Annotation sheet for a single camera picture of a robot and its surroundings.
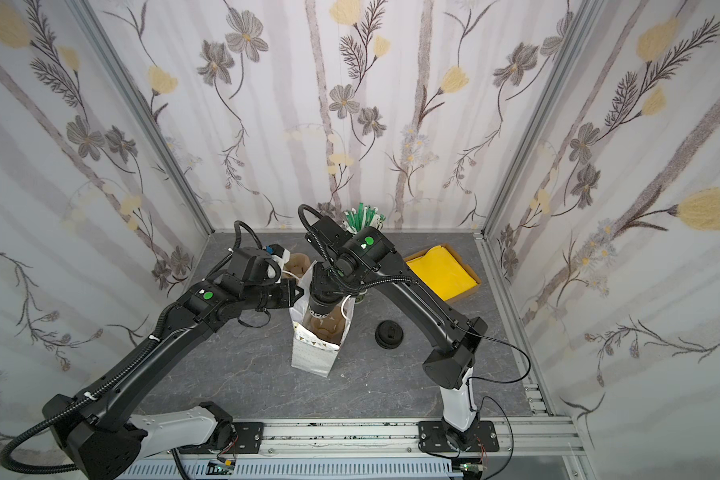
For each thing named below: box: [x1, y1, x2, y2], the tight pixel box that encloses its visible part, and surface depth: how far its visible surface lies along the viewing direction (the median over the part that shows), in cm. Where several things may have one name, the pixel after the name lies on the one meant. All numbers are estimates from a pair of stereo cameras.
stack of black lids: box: [375, 320, 404, 349], surface depth 92 cm
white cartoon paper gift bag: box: [289, 260, 356, 378], surface depth 70 cm
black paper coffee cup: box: [309, 263, 345, 315], surface depth 70 cm
